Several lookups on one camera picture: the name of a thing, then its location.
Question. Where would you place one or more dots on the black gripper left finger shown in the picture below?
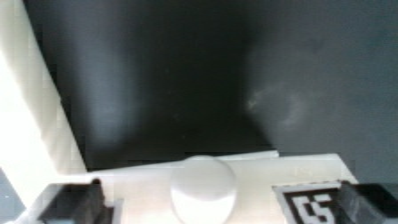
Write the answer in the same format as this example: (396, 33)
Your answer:
(78, 206)

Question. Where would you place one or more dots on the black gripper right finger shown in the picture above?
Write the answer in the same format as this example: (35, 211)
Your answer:
(369, 203)

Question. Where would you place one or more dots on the white drawer cabinet box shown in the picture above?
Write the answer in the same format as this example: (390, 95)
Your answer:
(40, 155)

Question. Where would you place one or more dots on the white drawer tray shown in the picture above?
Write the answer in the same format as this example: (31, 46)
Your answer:
(245, 189)

